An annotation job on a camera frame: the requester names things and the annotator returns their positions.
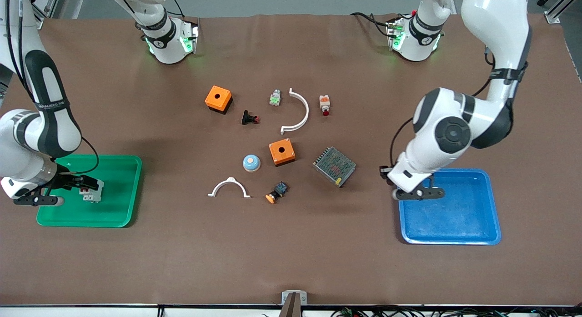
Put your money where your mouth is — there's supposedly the white red circuit breaker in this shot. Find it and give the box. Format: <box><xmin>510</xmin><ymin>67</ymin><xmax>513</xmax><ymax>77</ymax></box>
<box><xmin>80</xmin><ymin>178</ymin><xmax>105</xmax><ymax>203</ymax></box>

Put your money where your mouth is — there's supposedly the green plastic tray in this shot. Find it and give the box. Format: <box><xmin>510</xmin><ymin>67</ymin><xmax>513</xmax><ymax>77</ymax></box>
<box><xmin>36</xmin><ymin>154</ymin><xmax>143</xmax><ymax>228</ymax></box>

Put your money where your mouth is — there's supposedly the perforated metal power supply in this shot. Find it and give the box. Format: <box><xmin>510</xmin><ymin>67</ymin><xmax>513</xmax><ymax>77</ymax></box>
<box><xmin>312</xmin><ymin>146</ymin><xmax>356</xmax><ymax>188</ymax></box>

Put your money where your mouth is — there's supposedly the blue plastic tray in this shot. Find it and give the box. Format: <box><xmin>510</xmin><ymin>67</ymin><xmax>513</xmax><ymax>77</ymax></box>
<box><xmin>396</xmin><ymin>168</ymin><xmax>502</xmax><ymax>246</ymax></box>

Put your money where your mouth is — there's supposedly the orange button box black base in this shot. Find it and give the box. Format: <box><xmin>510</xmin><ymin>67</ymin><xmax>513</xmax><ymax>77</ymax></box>
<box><xmin>205</xmin><ymin>85</ymin><xmax>233</xmax><ymax>114</ymax></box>
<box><xmin>268</xmin><ymin>138</ymin><xmax>296</xmax><ymax>167</ymax></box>

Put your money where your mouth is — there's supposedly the orange blue push button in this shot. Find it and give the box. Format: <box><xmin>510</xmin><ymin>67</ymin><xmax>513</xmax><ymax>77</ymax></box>
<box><xmin>265</xmin><ymin>181</ymin><xmax>289</xmax><ymax>204</ymax></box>

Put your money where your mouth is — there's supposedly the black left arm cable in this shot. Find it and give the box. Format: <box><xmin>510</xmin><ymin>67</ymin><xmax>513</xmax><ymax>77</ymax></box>
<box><xmin>390</xmin><ymin>46</ymin><xmax>496</xmax><ymax>168</ymax></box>

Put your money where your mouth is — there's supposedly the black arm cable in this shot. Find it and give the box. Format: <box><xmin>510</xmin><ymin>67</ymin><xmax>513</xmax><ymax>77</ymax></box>
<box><xmin>5</xmin><ymin>0</ymin><xmax>100</xmax><ymax>174</ymax></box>
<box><xmin>390</xmin><ymin>46</ymin><xmax>496</xmax><ymax>168</ymax></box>

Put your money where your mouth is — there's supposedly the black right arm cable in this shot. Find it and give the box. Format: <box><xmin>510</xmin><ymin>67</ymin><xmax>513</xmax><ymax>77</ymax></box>
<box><xmin>5</xmin><ymin>0</ymin><xmax>100</xmax><ymax>174</ymax></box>

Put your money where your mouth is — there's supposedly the large white curved bracket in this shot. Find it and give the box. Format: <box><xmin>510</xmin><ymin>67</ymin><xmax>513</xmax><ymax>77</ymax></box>
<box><xmin>280</xmin><ymin>87</ymin><xmax>310</xmax><ymax>135</ymax></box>

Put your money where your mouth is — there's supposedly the black cable bundle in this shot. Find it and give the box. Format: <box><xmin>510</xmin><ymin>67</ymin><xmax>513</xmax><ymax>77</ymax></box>
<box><xmin>330</xmin><ymin>307</ymin><xmax>582</xmax><ymax>317</ymax></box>

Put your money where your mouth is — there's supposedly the small white curved bracket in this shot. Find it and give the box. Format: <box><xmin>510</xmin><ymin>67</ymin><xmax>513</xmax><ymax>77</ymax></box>
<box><xmin>208</xmin><ymin>177</ymin><xmax>251</xmax><ymax>199</ymax></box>

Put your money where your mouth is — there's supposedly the black left base cable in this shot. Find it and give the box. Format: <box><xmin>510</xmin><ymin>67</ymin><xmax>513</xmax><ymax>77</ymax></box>
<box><xmin>350</xmin><ymin>11</ymin><xmax>392</xmax><ymax>38</ymax></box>

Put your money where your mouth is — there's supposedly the grey metal table bracket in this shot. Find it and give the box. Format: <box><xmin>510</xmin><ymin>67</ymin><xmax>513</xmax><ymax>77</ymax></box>
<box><xmin>281</xmin><ymin>290</ymin><xmax>308</xmax><ymax>305</ymax></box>

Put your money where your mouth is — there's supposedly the brown camera pole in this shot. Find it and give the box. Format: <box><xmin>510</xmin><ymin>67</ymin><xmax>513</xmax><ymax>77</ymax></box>
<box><xmin>278</xmin><ymin>292</ymin><xmax>301</xmax><ymax>317</ymax></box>

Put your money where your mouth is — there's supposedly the aluminium frame profile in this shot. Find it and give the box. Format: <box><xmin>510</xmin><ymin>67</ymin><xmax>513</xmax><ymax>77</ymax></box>
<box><xmin>537</xmin><ymin>0</ymin><xmax>582</xmax><ymax>24</ymax></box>
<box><xmin>27</xmin><ymin>0</ymin><xmax>62</xmax><ymax>20</ymax></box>

